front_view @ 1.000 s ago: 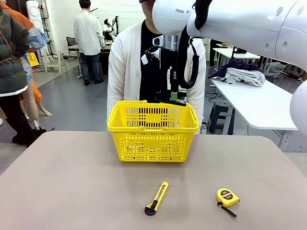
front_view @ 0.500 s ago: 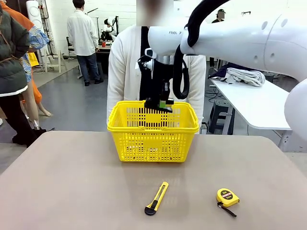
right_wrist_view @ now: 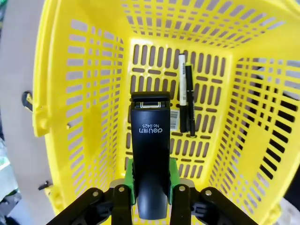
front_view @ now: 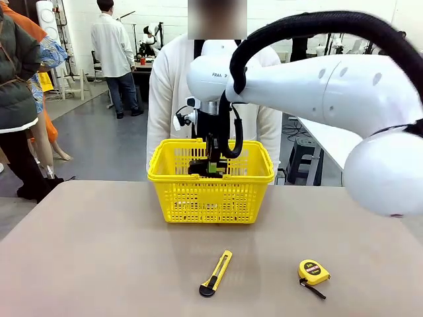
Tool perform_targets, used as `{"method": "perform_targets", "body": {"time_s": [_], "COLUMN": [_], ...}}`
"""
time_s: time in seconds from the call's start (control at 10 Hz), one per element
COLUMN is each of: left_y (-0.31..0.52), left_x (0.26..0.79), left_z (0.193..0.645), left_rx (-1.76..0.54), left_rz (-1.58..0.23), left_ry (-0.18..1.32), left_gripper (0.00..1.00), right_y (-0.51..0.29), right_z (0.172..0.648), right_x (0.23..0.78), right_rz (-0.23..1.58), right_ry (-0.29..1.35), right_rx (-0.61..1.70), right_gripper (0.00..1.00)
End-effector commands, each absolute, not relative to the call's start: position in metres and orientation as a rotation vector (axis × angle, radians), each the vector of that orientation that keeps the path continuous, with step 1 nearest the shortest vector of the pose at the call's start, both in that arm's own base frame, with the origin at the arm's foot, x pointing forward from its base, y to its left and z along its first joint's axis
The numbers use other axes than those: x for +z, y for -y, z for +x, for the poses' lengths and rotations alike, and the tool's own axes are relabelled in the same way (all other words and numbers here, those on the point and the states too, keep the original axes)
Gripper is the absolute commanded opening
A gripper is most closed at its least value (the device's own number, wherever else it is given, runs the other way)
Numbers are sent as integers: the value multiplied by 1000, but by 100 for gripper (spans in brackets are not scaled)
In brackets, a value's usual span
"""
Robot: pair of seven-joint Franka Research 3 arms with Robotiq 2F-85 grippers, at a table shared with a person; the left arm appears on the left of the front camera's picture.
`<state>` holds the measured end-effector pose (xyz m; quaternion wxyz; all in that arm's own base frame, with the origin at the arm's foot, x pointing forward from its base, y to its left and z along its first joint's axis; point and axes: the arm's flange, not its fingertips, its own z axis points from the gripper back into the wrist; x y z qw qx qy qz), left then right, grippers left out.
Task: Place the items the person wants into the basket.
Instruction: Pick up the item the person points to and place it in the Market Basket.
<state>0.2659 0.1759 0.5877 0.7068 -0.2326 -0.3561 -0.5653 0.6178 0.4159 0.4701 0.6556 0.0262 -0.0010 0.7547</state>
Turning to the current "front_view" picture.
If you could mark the figure in orange blue clothes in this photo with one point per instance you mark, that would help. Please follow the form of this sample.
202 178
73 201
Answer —
54 53

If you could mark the person's left forearm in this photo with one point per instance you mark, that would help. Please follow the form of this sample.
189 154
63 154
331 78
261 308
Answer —
269 138

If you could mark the white wooden stool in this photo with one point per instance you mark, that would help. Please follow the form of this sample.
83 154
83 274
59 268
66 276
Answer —
82 86

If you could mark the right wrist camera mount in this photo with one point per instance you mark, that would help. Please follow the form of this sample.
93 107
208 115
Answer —
190 117

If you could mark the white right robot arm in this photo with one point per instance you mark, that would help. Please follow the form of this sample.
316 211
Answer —
330 86

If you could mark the large white table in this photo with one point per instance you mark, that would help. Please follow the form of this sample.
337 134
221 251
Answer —
324 135

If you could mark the person in white coat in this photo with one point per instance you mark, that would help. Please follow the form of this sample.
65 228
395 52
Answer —
110 46

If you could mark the yellow plastic shopping basket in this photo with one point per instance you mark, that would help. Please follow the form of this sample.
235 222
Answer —
211 180

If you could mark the yellow utility knife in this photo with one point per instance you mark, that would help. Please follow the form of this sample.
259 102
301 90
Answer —
218 270

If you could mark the black stapler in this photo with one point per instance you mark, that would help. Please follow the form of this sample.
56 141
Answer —
198 168

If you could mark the person in white cardigan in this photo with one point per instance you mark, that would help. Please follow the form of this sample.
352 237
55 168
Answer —
168 99

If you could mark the person's right forearm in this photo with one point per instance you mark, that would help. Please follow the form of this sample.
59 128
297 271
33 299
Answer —
158 132

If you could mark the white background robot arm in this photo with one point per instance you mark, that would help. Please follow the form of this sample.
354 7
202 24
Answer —
152 31

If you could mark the yellow tape measure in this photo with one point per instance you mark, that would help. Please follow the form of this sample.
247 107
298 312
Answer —
312 270

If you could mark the black office chair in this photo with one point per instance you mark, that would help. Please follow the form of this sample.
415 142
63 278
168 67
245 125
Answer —
96 66

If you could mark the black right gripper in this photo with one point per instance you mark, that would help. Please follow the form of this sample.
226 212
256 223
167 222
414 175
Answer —
206 125

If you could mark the black round stool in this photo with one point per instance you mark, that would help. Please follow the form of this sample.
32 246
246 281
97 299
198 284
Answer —
305 142

